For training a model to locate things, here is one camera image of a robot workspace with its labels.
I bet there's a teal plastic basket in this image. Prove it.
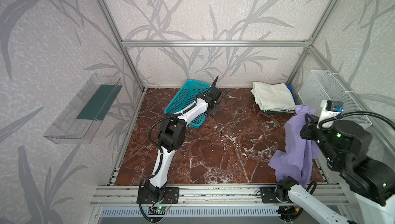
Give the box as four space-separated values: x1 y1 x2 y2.
164 80 211 114

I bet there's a purple t-shirt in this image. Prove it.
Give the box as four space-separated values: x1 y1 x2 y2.
268 105 319 187

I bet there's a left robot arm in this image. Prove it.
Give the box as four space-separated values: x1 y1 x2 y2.
137 77 222 204

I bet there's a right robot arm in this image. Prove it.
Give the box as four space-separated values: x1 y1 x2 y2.
275 111 395 224

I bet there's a folded blue t-shirt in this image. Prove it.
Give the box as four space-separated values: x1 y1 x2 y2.
285 84 297 114

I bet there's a folded cream t-shirt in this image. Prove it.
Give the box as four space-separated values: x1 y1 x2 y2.
251 82 295 111

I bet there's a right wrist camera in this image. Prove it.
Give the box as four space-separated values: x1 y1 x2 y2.
318 100 344 122

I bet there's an aluminium back frame bar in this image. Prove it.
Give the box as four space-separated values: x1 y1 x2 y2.
121 40 310 48

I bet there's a white wire mesh basket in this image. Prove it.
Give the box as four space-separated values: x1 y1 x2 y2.
297 70 362 116

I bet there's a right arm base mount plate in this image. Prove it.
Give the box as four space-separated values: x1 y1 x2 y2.
259 187 289 203

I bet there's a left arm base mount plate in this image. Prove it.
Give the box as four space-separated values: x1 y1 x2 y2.
137 187 180 204

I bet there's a clear plastic wall shelf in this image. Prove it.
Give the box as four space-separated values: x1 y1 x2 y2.
43 73 123 145

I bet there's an aluminium front rail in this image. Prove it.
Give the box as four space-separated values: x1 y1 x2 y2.
89 184 350 207

